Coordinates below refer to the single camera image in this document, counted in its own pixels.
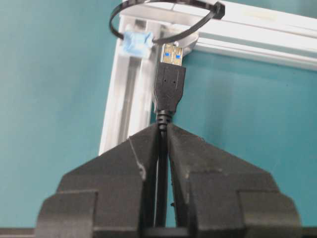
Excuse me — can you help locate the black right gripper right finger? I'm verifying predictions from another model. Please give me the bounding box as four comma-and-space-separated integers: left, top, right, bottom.
167, 124, 302, 238

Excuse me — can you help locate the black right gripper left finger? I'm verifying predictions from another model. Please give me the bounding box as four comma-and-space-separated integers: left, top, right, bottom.
35, 124, 159, 238

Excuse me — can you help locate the black USB cable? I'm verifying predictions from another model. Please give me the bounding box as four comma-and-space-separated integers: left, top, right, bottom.
151, 42, 187, 229

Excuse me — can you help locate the black zip tie loop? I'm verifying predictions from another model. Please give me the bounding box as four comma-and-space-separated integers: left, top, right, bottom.
108, 0, 226, 45

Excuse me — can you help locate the blue zip tie mount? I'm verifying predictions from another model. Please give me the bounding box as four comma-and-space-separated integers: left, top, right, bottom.
121, 31, 154, 59

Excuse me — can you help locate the aluminium extrusion frame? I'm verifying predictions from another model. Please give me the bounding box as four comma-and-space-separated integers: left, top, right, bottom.
99, 0, 317, 154

